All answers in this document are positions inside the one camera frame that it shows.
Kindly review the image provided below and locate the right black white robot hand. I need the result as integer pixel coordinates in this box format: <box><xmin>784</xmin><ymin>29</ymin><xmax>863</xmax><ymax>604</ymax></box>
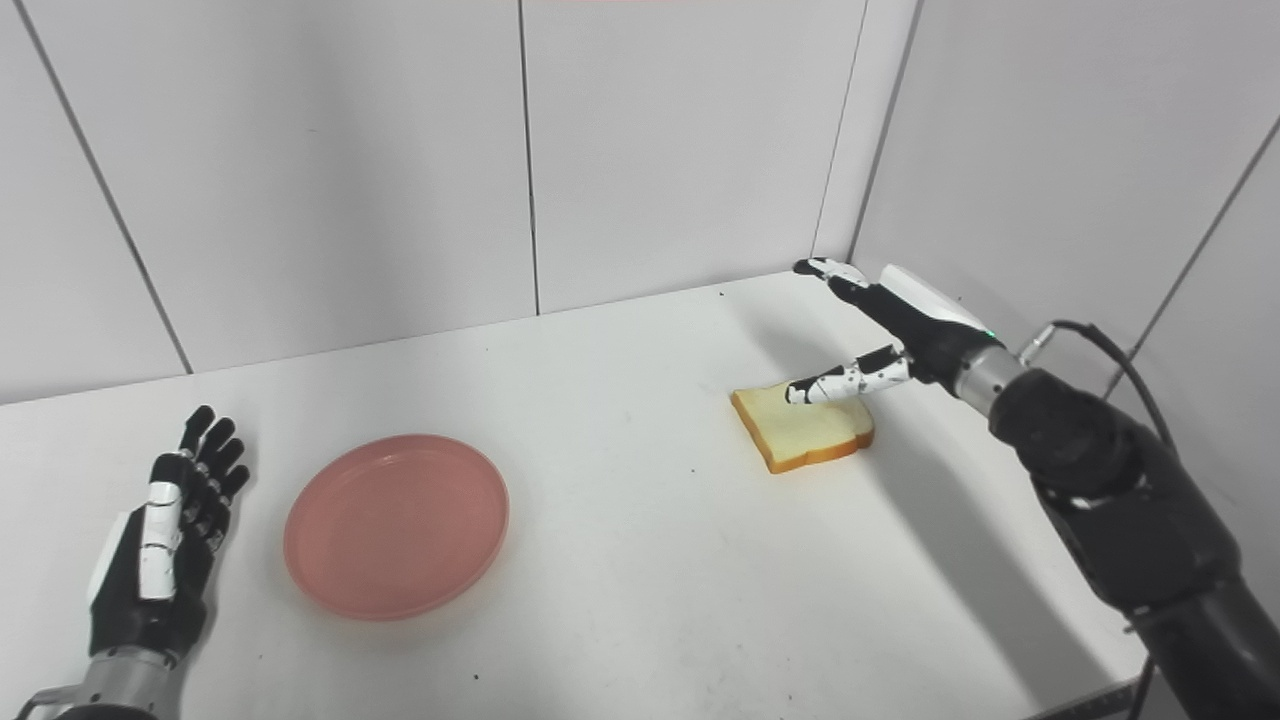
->
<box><xmin>785</xmin><ymin>257</ymin><xmax>1004</xmax><ymax>406</ymax></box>

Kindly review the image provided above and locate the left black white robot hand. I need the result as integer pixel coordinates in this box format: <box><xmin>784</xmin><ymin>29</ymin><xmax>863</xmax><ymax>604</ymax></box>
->
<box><xmin>87</xmin><ymin>405</ymin><xmax>252</xmax><ymax>662</ymax></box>

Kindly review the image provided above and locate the slice of white bread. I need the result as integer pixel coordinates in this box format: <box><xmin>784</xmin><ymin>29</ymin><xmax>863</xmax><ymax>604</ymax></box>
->
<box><xmin>730</xmin><ymin>380</ymin><xmax>876</xmax><ymax>475</ymax></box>

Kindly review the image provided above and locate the pink round plate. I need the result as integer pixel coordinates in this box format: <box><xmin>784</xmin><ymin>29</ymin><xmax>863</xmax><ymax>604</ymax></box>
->
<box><xmin>282</xmin><ymin>434</ymin><xmax>510</xmax><ymax>622</ymax></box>

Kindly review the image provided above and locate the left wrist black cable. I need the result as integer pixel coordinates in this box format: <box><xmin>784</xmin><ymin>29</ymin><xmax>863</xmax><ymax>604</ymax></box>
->
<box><xmin>14</xmin><ymin>687</ymin><xmax>79</xmax><ymax>720</ymax></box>

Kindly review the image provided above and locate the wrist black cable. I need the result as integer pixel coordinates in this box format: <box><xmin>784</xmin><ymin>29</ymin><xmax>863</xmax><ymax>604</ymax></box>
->
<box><xmin>14</xmin><ymin>687</ymin><xmax>79</xmax><ymax>720</ymax></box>
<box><xmin>1017</xmin><ymin>319</ymin><xmax>1182</xmax><ymax>451</ymax></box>

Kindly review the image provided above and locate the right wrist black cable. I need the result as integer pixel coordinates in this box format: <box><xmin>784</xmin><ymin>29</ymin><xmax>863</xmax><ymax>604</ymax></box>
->
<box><xmin>1017</xmin><ymin>319</ymin><xmax>1182</xmax><ymax>451</ymax></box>

